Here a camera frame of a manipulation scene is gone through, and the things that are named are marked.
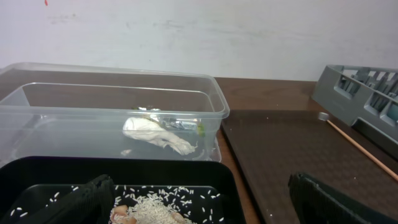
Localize blue bowl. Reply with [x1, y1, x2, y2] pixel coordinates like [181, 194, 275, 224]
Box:
[386, 103, 398, 122]

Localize white crumpled paper waste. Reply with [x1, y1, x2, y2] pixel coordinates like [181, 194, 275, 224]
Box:
[123, 117, 198, 156]

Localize black food waste tray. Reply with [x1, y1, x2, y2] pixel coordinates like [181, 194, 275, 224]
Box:
[1, 156, 245, 223]

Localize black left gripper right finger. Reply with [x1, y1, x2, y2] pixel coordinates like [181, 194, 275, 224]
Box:
[288, 172, 397, 224]

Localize grey dishwasher rack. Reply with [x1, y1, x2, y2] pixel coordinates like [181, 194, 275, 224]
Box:
[312, 65, 397, 159]

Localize rice food leftovers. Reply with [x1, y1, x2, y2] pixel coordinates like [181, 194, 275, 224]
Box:
[9, 185, 225, 224]

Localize clear plastic waste bin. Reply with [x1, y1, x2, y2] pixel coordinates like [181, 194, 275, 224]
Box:
[1, 63, 230, 164]

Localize brown serving tray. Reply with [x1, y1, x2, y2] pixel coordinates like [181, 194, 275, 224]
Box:
[221, 110, 397, 223]

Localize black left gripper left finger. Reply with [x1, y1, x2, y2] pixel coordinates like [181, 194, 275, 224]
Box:
[18, 175, 115, 224]

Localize green snack wrapper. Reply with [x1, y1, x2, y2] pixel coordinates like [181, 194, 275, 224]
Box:
[133, 107, 206, 137]

